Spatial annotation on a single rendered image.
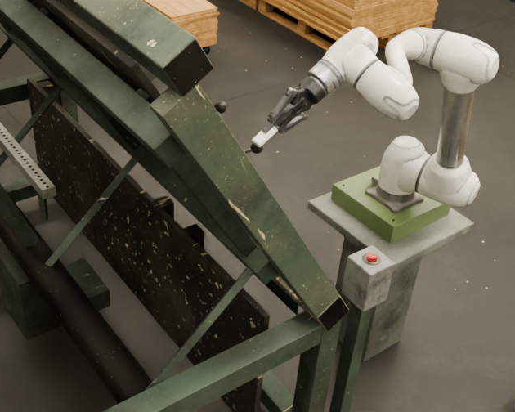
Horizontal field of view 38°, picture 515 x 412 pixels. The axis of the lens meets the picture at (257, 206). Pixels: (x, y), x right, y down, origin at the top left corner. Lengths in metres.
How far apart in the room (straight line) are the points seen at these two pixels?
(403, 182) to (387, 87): 1.02
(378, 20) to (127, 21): 4.65
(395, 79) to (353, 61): 0.12
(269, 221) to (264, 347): 0.57
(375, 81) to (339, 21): 4.13
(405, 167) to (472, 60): 0.63
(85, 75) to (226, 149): 0.48
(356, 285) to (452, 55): 0.85
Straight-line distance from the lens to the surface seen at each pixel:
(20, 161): 2.92
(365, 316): 2.79
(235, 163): 1.83
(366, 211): 3.05
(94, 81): 2.02
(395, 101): 2.03
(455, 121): 2.71
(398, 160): 2.97
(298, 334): 2.52
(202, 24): 5.91
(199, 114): 1.69
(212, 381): 2.36
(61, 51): 2.19
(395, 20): 6.43
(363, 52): 2.08
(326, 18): 6.25
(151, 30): 1.68
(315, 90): 2.05
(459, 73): 2.55
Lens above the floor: 2.60
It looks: 36 degrees down
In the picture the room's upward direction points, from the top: 5 degrees clockwise
